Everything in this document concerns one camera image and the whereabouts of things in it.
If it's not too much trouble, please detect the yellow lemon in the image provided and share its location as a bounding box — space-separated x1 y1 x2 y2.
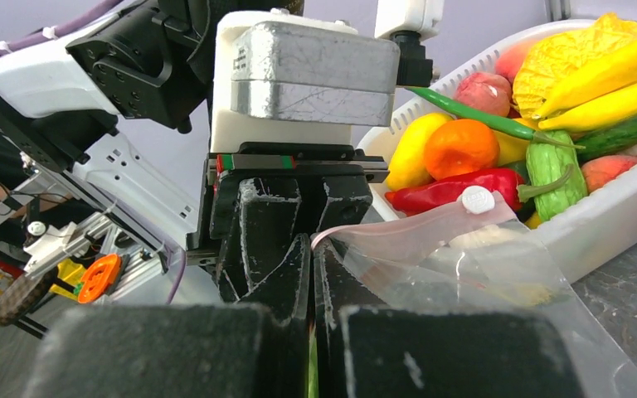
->
385 113 454 191

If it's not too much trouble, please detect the light green bitter gourd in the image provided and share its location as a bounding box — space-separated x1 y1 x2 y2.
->
526 143 589 222

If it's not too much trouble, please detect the orange bell pepper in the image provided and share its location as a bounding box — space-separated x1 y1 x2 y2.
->
423 119 500 180

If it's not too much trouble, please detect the long green chili pepper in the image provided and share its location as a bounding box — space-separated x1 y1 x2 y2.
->
406 87 583 149

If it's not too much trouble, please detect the yellow crinkled lettuce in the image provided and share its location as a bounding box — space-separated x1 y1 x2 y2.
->
513 12 637 119

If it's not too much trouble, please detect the red pepper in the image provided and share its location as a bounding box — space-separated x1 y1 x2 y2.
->
384 164 575 216

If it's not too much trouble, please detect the orange gear wheel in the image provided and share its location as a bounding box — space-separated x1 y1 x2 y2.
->
77 254 123 304

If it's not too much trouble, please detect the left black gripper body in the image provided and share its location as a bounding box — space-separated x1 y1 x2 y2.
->
187 142 388 264

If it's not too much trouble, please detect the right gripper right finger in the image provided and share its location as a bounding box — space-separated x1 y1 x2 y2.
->
313 240 584 397

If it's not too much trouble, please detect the yellow banana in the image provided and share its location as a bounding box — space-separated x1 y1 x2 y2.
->
532 40 637 119
538 83 637 132

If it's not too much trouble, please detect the green napa cabbage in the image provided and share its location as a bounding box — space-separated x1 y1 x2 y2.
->
307 330 319 398

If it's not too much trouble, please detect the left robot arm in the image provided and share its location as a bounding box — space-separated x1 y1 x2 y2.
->
0 1 401 301

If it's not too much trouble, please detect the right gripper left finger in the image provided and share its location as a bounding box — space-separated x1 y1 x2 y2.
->
24 233 313 398

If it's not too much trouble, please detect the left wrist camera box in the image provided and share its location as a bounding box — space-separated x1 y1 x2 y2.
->
210 11 400 153

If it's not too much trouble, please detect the lower reddish peach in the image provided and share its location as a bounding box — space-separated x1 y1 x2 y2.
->
454 72 513 117

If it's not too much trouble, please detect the clear zip top bag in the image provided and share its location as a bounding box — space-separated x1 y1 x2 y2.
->
312 186 637 397

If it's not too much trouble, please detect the dark green cucumber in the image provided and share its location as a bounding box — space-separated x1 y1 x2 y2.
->
576 115 637 163

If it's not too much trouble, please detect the upper peach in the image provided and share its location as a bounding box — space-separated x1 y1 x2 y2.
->
494 40 537 85

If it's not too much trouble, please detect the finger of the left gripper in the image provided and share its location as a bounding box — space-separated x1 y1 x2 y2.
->
302 175 372 235
216 177 301 303

